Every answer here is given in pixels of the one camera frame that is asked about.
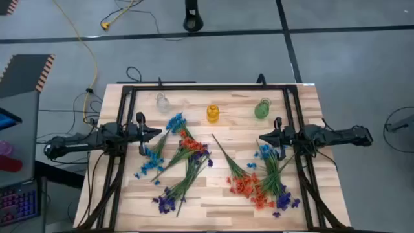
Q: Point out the green glass vase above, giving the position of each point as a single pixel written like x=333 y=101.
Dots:
x=261 y=110

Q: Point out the dark tablet screen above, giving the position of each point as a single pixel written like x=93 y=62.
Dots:
x=8 y=119

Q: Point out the black aluminium table frame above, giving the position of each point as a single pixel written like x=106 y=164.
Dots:
x=210 y=87

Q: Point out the pink cup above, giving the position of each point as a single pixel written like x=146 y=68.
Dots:
x=4 y=148

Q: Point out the yellow glass vase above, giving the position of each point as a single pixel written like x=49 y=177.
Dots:
x=213 y=114

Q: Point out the black mat orange striped edge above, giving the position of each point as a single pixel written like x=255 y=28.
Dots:
x=22 y=72
x=4 y=4

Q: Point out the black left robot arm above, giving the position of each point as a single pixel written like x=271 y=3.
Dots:
x=81 y=142

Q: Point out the black flat bar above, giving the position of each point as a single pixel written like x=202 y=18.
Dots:
x=177 y=82

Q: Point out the gray chair leg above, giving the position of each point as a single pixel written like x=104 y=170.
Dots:
x=401 y=124

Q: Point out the backlit keyboard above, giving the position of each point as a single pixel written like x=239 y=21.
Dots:
x=17 y=204

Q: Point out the clear glass vase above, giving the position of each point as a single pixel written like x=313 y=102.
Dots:
x=162 y=105

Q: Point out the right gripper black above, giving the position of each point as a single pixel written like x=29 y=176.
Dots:
x=289 y=136

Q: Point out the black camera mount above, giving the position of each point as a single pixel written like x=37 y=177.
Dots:
x=261 y=79

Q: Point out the red object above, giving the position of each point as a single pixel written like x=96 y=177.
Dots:
x=9 y=164

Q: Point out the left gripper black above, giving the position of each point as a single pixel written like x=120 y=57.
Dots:
x=136 y=132

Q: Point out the gray desk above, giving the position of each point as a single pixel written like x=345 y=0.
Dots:
x=22 y=129

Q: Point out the black stand base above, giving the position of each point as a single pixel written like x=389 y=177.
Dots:
x=193 y=22

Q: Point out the purple artificial flower bunch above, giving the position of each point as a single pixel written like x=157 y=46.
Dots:
x=165 y=204
x=284 y=200
x=197 y=157

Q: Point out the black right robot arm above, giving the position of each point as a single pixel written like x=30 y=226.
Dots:
x=339 y=136

